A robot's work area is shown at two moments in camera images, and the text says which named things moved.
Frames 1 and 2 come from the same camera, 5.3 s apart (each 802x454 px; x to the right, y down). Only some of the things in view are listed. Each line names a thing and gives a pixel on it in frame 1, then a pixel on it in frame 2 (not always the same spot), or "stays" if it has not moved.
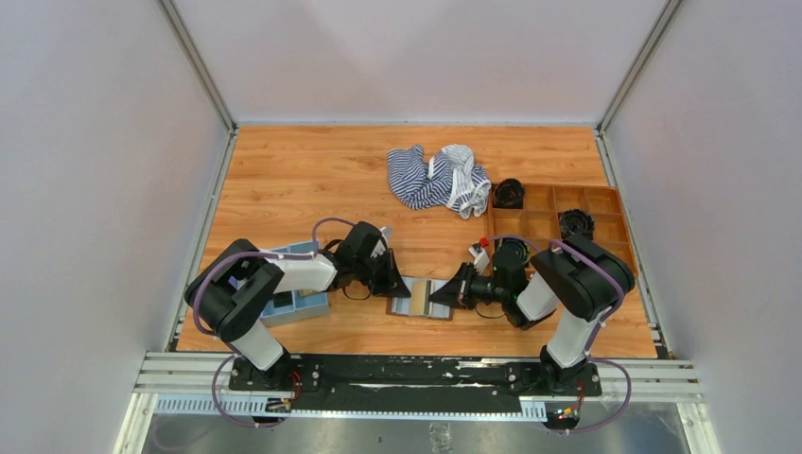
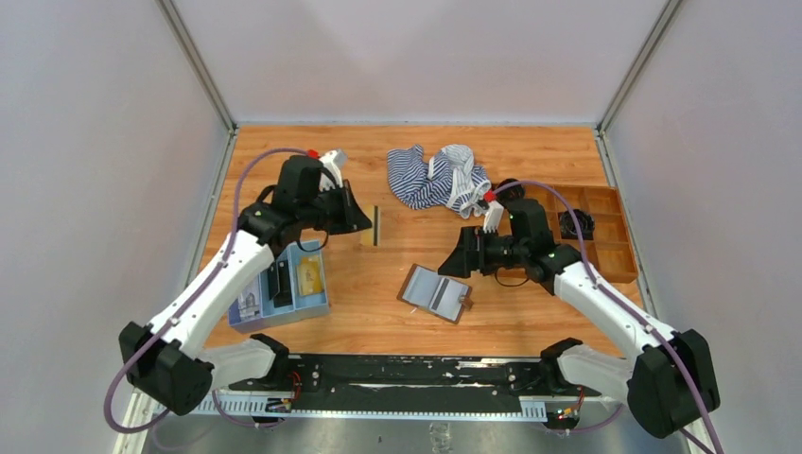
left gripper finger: x=391 y=283 to x=354 y=216
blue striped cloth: x=450 y=179 stays
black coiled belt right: x=574 y=221 stays
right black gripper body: x=489 y=290 to x=500 y=252
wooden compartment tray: x=536 y=223 stays
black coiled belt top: x=508 y=194 stays
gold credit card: x=418 y=297 to x=371 y=237
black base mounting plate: x=410 y=386 stays
